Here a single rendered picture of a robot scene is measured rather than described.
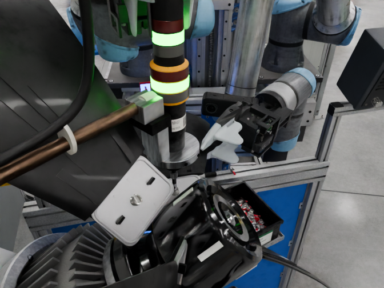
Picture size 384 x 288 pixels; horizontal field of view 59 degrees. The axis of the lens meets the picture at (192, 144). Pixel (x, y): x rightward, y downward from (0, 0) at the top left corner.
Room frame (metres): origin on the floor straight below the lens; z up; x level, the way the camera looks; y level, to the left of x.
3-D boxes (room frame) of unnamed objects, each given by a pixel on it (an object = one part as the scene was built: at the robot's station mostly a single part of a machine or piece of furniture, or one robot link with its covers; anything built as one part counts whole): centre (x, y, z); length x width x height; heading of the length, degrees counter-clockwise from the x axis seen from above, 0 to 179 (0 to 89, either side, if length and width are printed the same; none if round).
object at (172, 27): (0.35, 0.03, 1.43); 0.03 x 0.03 x 0.01
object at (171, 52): (0.35, 0.03, 1.40); 0.03 x 0.03 x 0.01
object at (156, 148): (0.34, 0.03, 1.31); 0.09 x 0.07 x 0.10; 138
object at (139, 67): (1.11, 0.17, 1.09); 0.15 x 0.15 x 0.10
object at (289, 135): (0.69, -0.21, 1.08); 0.11 x 0.08 x 0.11; 61
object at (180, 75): (0.35, 0.03, 1.38); 0.04 x 0.04 x 0.01
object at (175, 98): (0.35, 0.03, 1.35); 0.04 x 0.04 x 0.01
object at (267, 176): (0.73, 0.01, 0.82); 0.90 x 0.04 x 0.08; 103
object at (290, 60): (1.14, -0.32, 1.09); 0.15 x 0.15 x 0.10
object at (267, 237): (0.58, -0.09, 0.85); 0.22 x 0.17 x 0.07; 119
